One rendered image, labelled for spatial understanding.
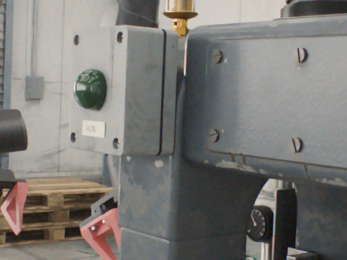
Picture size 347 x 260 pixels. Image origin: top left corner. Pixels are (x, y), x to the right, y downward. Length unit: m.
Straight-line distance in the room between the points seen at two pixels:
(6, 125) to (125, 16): 0.44
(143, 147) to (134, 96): 0.04
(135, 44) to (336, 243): 0.30
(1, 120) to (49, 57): 7.81
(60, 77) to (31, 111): 0.55
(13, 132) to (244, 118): 0.81
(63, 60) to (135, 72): 8.66
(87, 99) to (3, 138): 0.74
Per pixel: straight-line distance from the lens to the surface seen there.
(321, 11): 0.61
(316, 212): 0.73
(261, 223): 0.76
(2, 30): 8.75
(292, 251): 0.74
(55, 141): 9.16
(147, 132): 0.53
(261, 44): 0.48
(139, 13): 0.90
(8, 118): 1.28
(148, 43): 0.52
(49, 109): 9.09
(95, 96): 0.53
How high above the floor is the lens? 1.29
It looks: 3 degrees down
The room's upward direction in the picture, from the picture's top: 2 degrees clockwise
